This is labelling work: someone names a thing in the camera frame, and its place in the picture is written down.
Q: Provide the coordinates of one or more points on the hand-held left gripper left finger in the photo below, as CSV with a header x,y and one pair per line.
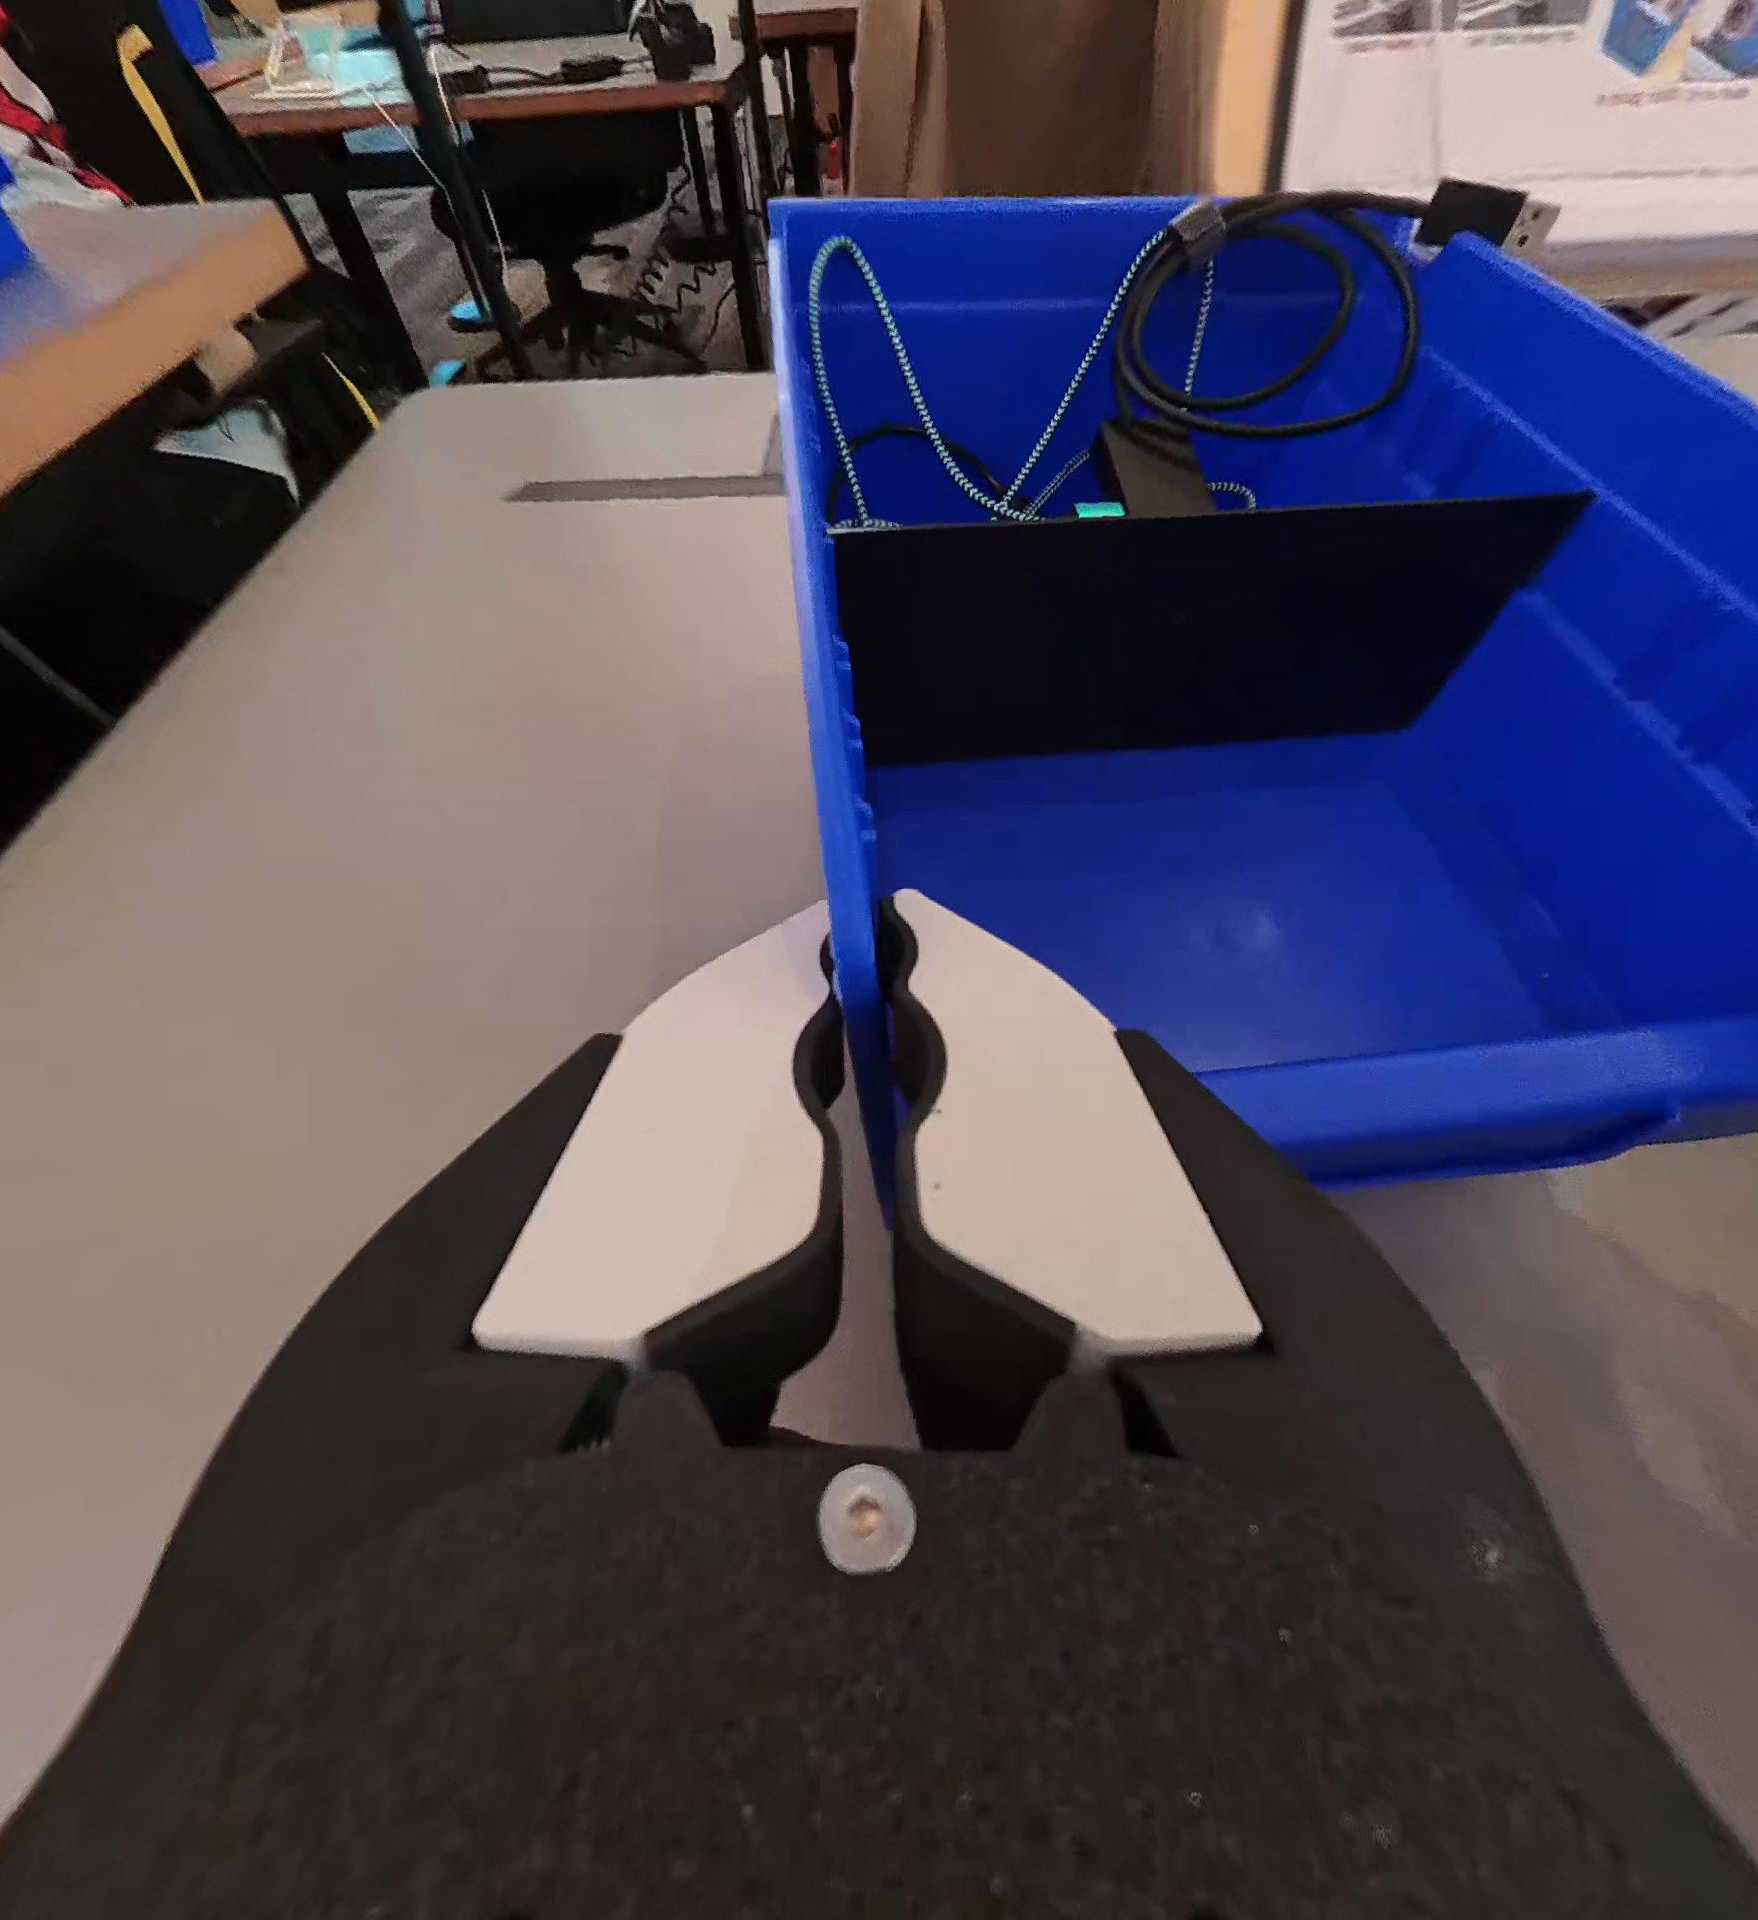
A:
x,y
670,1169

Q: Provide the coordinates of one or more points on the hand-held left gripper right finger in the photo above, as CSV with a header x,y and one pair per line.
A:
x,y
1075,1169

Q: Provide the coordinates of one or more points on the black usb hub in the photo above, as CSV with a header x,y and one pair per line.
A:
x,y
1151,464

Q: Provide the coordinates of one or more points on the black bin divider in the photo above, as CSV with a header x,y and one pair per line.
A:
x,y
1151,630

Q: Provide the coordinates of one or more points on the black office chair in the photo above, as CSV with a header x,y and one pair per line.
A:
x,y
565,196

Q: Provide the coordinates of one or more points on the wooden board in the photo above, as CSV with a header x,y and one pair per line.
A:
x,y
70,345

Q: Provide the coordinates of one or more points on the beige curtain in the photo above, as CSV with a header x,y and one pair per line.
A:
x,y
1046,88

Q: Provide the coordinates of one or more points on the brown office desk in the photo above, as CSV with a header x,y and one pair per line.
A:
x,y
580,92

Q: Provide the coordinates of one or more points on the black yellow-trimmed jacket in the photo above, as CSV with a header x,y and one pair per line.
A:
x,y
85,119

